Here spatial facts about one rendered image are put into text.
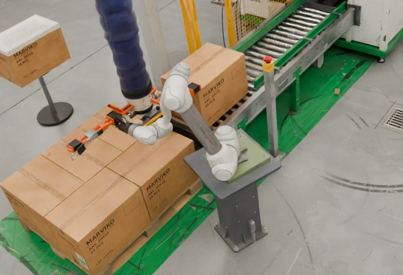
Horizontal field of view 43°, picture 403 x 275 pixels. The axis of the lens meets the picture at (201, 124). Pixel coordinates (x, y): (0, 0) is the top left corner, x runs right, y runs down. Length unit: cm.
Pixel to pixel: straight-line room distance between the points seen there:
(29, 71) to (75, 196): 168
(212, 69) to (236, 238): 133
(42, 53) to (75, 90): 99
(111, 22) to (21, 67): 195
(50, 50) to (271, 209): 263
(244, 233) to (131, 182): 93
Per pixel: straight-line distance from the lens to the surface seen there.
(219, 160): 313
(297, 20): 546
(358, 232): 406
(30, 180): 418
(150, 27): 500
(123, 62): 345
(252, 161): 344
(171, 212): 425
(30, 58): 512
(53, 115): 568
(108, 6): 324
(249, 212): 377
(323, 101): 520
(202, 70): 407
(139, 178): 384
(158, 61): 518
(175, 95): 282
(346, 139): 477
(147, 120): 369
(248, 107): 425
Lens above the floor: 317
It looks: 39 degrees down
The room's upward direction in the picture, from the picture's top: 10 degrees counter-clockwise
